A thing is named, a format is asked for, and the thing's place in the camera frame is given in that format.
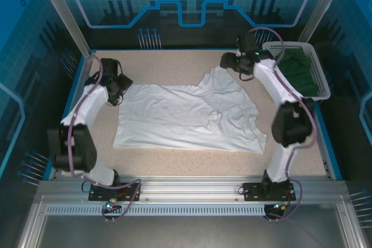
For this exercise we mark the aluminium mounting rail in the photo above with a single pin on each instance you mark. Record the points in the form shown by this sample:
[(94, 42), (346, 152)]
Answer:
[(189, 188)]

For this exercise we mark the dark green t-shirt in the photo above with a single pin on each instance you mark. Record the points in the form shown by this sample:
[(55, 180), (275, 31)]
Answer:
[(302, 79)]

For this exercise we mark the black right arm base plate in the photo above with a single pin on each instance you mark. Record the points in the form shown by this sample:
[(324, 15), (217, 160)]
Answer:
[(250, 191)]

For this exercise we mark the white plastic basket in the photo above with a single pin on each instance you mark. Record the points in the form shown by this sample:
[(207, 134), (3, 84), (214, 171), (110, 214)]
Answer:
[(319, 71)]

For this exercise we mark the white t-shirt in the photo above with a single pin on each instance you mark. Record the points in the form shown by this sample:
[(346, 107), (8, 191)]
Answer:
[(174, 120)]

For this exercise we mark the steel lower shelf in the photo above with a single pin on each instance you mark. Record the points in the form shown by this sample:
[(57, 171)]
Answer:
[(189, 230)]

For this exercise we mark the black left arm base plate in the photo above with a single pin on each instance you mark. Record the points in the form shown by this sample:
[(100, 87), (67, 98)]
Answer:
[(97, 194)]

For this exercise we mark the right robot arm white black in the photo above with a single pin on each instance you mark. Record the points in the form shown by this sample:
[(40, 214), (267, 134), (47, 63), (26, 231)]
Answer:
[(279, 161)]

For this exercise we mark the aluminium frame post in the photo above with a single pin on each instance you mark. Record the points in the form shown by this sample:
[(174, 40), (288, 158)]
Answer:
[(319, 10), (64, 12)]

